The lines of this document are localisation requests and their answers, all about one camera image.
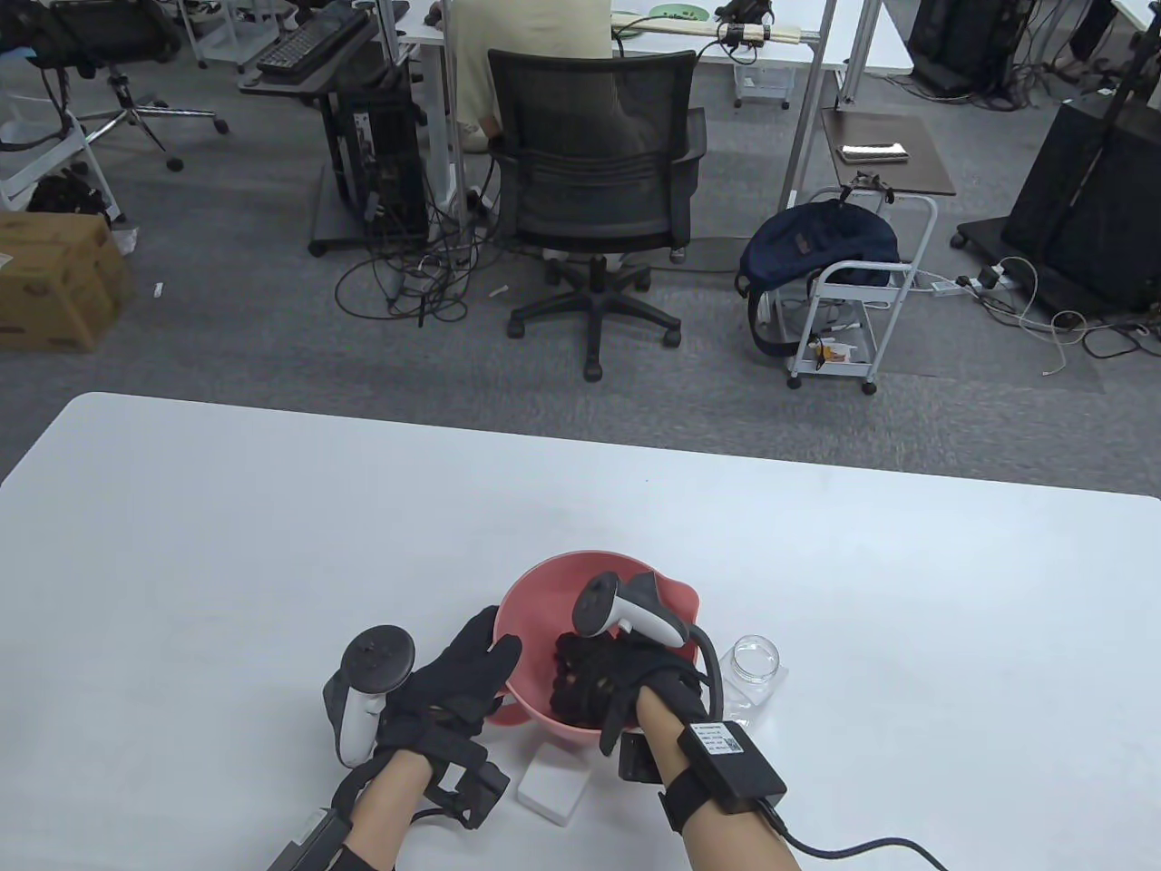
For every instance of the person's right hand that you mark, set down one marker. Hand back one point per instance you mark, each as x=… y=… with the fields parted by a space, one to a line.
x=608 y=680

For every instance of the person's left hand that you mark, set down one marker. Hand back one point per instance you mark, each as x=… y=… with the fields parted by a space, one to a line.
x=444 y=699

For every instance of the pink salad bowl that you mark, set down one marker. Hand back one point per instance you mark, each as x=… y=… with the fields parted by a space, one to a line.
x=535 y=590

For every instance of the white square jar lid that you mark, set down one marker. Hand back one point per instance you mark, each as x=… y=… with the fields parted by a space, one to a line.
x=553 y=785

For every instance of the clear plastic jar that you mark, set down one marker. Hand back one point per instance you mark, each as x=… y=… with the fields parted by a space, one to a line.
x=753 y=667

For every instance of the black right forearm sensor box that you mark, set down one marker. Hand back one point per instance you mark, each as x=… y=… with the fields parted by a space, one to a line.
x=735 y=767

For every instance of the black left forearm sensor box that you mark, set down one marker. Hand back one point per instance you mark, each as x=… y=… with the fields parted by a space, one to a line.
x=308 y=839

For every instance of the person's left forearm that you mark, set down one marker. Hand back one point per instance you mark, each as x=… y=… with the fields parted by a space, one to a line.
x=390 y=812

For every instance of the person's right forearm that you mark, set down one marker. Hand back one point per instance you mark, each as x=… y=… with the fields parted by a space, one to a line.
x=667 y=730

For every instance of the black white right controller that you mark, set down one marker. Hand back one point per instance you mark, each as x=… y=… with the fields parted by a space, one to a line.
x=603 y=603

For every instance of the black white controller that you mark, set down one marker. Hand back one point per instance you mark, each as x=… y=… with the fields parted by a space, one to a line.
x=603 y=603
x=376 y=658

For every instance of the black white left controller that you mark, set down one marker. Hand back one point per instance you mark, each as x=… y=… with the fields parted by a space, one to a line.
x=376 y=658

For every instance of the white rolling cart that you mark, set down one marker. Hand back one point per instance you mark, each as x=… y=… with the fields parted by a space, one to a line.
x=862 y=269

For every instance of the dark blue backpack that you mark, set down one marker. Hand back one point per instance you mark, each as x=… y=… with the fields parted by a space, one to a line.
x=816 y=240

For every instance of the black mesh office chair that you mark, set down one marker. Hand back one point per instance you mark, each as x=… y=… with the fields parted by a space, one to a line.
x=590 y=181

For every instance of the white floor power strip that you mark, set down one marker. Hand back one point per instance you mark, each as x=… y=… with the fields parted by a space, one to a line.
x=943 y=288

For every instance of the black computer cart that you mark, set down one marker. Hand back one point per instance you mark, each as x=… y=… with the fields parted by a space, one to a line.
x=390 y=154

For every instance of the brown cardboard box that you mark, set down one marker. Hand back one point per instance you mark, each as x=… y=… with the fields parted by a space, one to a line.
x=54 y=281

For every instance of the brown side table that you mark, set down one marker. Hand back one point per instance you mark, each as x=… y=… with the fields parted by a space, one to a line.
x=889 y=177

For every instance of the black bag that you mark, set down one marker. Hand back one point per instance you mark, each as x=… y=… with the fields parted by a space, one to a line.
x=63 y=195

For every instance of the white metal rack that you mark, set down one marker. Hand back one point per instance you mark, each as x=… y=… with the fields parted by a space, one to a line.
x=18 y=186

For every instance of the long beige power strip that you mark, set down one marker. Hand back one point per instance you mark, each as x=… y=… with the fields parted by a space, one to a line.
x=780 y=36

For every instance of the white office desk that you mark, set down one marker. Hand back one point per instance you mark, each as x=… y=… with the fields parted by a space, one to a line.
x=417 y=32
x=893 y=45

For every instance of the black keyboard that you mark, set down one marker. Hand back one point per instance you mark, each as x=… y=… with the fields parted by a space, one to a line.
x=308 y=44

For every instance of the green plate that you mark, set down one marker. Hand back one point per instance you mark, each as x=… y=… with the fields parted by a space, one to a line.
x=680 y=9

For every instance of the black equipment cabinet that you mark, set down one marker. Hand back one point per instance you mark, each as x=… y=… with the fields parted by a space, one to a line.
x=1088 y=200

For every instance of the black equipment stack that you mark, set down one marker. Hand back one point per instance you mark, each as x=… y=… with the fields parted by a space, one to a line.
x=961 y=36

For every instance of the black chrome office chair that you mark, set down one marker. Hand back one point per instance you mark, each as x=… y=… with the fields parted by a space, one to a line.
x=118 y=27

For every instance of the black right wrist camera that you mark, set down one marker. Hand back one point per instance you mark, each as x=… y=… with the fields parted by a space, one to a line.
x=639 y=760

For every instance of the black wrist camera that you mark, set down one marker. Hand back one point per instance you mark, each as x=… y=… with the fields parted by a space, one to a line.
x=639 y=760
x=476 y=789

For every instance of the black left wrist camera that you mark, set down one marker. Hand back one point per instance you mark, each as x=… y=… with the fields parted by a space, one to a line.
x=476 y=789

